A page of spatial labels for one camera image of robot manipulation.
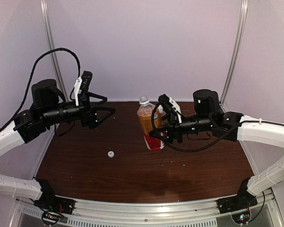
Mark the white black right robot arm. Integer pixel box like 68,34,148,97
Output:
149,89,284,209

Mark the right aluminium frame post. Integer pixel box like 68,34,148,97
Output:
220,0,249,106

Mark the large gold label drink bottle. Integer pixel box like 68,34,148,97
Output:
137,96,164,151

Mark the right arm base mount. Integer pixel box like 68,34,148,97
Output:
217,178,266,226

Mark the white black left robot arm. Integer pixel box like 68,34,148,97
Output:
0,79,115,210

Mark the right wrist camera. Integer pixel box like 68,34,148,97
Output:
158,94,182,119

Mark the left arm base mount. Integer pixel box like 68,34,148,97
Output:
31,179,75,227

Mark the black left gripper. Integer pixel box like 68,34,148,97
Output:
41,91,115,128

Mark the white bottle cap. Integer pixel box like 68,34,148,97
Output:
107,151,115,158

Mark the left aluminium frame post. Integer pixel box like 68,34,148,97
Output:
40,0,69,101

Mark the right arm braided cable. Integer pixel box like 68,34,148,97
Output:
151,101,284,153

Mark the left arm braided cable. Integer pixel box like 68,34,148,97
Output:
0,47,82,137

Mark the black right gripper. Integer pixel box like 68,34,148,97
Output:
149,112,213,144

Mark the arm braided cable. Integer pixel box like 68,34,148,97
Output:
151,101,284,153
0,47,82,137

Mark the front aluminium frame rail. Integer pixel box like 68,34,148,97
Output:
8,189,284,227

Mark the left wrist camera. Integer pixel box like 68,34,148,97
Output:
80,70,93,91

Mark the aluminium frame post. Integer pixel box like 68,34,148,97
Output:
220,0,249,106
40,0,69,101

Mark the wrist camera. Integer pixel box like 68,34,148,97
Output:
80,70,93,91
158,94,182,119

